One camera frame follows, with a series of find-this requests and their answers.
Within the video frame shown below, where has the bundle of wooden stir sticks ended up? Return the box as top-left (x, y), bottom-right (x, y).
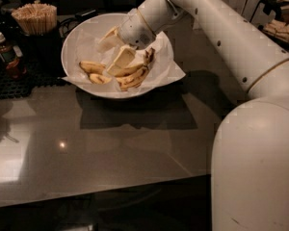
top-left (12, 3), bottom-right (57, 36)

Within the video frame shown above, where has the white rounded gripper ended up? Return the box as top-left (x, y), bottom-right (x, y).
top-left (97, 9), bottom-right (156, 76)

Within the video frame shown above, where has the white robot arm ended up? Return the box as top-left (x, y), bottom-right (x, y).
top-left (100, 0), bottom-right (289, 231)

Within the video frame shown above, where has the black rubber grid mat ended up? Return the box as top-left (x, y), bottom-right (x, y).
top-left (0, 59), bottom-right (67, 99)

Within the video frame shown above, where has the black cable with adapter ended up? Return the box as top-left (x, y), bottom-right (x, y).
top-left (58, 9), bottom-right (99, 39)

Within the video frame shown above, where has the black wire condiment rack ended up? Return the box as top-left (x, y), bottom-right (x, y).
top-left (250, 0), bottom-right (289, 50)

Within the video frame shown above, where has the small brown sauce bottle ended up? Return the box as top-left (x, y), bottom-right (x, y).
top-left (0, 32), bottom-right (27, 80)

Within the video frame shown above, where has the white paper liner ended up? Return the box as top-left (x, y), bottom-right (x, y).
top-left (62, 28), bottom-right (185, 99)

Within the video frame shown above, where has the white bowl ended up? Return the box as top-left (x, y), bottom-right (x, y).
top-left (62, 13), bottom-right (177, 99)

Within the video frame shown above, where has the spotted yellow banana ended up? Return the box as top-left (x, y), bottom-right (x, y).
top-left (89, 66), bottom-right (149, 90)
top-left (79, 47), bottom-right (155, 77)

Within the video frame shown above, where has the black stir stick cup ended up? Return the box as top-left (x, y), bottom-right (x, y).
top-left (25, 28), bottom-right (65, 77)

